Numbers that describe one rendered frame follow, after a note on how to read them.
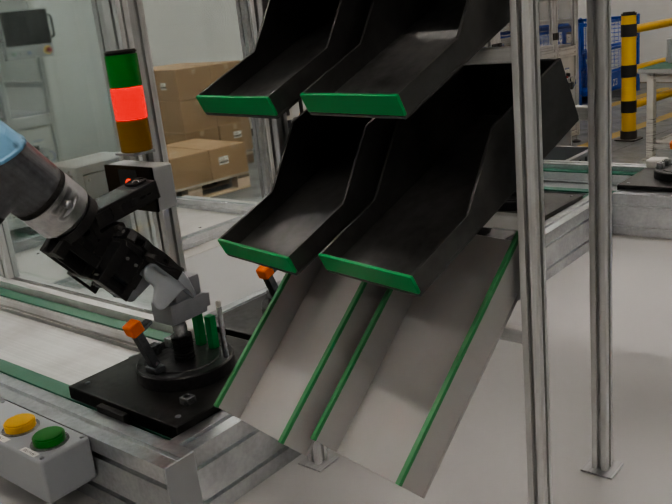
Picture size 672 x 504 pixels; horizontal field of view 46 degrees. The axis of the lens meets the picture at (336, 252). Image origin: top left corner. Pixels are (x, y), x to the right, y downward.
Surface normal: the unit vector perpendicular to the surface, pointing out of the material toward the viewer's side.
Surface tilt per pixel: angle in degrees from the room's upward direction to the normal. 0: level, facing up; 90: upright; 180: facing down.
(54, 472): 90
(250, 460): 90
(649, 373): 0
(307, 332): 45
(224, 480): 90
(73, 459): 90
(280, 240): 25
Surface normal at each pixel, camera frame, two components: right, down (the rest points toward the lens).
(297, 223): -0.41, -0.75
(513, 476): -0.11, -0.95
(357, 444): -0.61, -0.49
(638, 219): -0.63, 0.29
